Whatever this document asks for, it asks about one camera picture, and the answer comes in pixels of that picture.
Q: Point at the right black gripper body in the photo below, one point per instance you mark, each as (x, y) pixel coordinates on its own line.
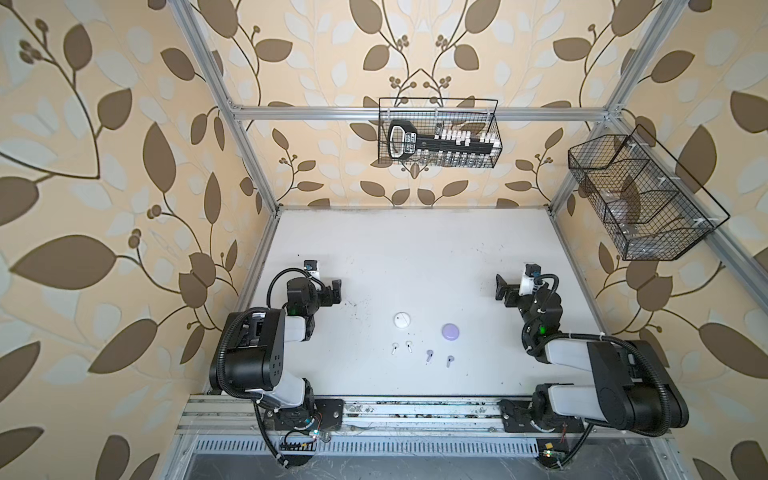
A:
(510, 291)

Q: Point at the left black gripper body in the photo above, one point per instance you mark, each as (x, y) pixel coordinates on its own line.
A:
(327, 292)

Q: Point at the purple round charging case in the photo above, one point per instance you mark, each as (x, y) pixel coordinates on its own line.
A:
(450, 332)

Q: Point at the white round charging case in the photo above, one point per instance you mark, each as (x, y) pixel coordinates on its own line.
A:
(402, 320)

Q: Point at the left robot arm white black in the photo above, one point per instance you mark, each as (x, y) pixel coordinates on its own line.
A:
(250, 361)

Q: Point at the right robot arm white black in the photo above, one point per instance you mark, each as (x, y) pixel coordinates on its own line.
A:
(630, 389)

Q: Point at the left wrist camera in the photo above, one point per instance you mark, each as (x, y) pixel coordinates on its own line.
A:
(312, 268)

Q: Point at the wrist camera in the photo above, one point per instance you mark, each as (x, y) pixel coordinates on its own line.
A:
(530, 282)
(312, 268)

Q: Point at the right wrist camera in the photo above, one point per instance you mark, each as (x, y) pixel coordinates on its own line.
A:
(530, 282)

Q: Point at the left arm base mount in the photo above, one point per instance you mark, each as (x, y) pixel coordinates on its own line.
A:
(312, 420)

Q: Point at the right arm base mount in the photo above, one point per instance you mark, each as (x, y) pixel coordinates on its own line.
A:
(527, 416)

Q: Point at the black tool rack with handle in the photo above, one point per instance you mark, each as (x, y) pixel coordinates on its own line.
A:
(403, 140)

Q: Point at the back wire basket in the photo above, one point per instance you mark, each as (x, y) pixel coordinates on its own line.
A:
(438, 131)

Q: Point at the wire basket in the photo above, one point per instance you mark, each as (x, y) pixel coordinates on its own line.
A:
(652, 206)
(438, 131)

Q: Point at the right wire basket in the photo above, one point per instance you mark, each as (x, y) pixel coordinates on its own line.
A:
(652, 206)

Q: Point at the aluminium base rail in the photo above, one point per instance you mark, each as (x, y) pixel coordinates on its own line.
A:
(382, 415)

